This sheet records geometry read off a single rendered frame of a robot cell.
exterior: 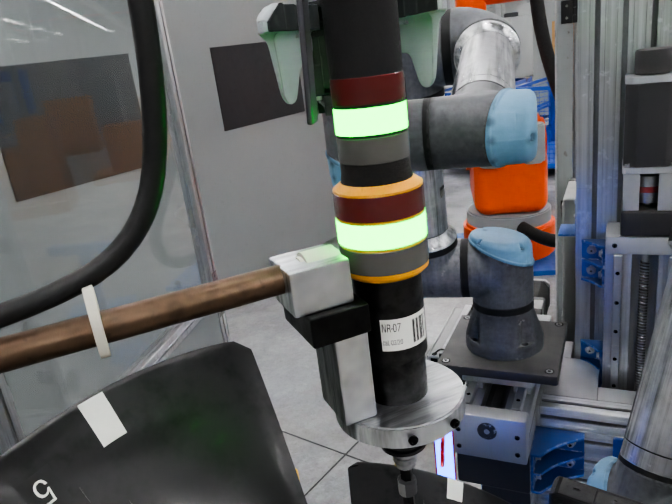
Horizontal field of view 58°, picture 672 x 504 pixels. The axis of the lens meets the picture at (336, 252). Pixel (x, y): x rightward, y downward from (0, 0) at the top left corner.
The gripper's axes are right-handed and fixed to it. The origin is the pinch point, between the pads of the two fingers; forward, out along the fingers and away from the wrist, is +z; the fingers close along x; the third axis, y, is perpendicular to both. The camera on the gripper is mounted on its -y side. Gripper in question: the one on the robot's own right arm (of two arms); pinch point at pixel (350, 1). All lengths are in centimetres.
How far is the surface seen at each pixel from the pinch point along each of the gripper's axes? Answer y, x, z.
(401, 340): 16.1, -0.6, 9.7
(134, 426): 23.8, 16.8, 3.0
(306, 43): 2.0, 2.3, 8.0
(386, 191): 8.6, -0.5, 10.0
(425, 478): 46.5, -2.9, -16.7
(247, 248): 134, 87, -383
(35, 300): 10.1, 13.6, 14.8
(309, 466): 166, 34, -172
